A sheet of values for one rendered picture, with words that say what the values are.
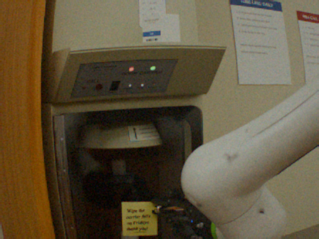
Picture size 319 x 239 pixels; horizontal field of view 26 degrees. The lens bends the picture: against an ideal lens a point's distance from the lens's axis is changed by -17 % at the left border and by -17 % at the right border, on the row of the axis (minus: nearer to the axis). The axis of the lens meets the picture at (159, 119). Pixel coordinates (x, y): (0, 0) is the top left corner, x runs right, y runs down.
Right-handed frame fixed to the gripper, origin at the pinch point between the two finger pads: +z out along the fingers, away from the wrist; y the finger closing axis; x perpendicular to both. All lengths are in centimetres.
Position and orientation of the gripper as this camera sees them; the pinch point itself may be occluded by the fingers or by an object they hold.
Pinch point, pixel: (166, 208)
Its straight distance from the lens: 148.7
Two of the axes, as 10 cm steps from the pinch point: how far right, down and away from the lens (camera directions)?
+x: -9.0, 0.6, -4.3
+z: -4.4, -0.3, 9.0
